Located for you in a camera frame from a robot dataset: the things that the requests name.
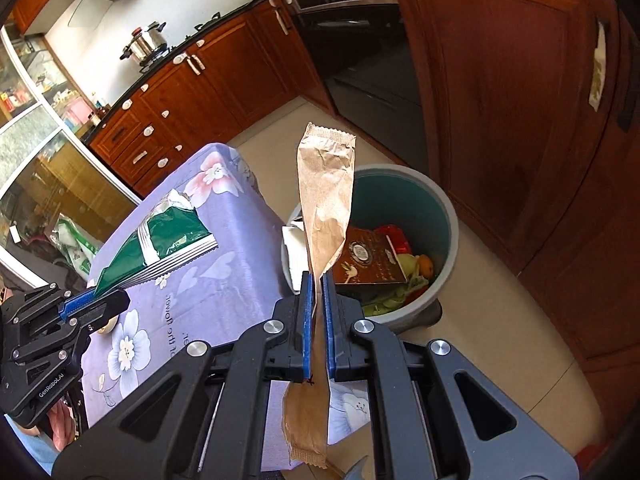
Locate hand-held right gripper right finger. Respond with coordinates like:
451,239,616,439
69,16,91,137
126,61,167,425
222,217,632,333
321,271,581,480

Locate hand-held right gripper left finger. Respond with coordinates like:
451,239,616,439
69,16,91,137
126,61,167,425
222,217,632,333
52,270,317,480

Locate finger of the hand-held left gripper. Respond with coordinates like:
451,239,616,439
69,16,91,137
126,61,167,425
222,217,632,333
58,287,109,322
70,292,132,334

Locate green corn husks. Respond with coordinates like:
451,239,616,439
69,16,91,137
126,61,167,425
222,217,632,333
360,255,434,317

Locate brown printed packet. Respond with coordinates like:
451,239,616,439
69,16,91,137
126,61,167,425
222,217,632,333
332,226,410,286

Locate green snack bag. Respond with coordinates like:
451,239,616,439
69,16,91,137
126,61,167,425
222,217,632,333
92,189,220,299

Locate brown paper packet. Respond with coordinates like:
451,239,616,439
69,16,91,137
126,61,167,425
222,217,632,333
282,122,357,470

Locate grey trash bin teal inside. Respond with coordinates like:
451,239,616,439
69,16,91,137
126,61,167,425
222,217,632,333
281,164,460,333

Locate person's left hand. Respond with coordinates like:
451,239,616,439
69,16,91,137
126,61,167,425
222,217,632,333
49,400,77,454

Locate dark cloth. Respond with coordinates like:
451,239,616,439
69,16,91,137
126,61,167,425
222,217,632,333
0,232,95,295

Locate green and white bag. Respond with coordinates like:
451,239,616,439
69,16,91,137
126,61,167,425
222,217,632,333
52,214,104,277

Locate purple floral tablecloth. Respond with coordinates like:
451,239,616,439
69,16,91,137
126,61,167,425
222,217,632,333
77,142,373,472

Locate light blue jacket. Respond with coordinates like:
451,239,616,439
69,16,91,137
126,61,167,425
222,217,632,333
9,422,57,477

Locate glass door cabinet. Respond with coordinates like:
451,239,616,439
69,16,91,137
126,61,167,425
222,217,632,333
0,25,145,288

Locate black built-in oven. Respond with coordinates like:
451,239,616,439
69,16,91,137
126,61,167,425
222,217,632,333
281,0,431,172

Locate wooden kitchen base cabinets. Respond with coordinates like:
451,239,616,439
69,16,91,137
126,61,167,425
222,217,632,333
87,0,337,200

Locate steel pressure cooker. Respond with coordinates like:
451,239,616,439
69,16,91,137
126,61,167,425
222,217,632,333
120,21,169,64

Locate wooden door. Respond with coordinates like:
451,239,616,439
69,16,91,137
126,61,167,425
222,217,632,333
385,0,640,378

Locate black gas stove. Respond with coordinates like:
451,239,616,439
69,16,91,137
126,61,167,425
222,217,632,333
135,10,227,74

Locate long paper door sticker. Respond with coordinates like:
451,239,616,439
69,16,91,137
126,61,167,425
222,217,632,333
588,20,609,112

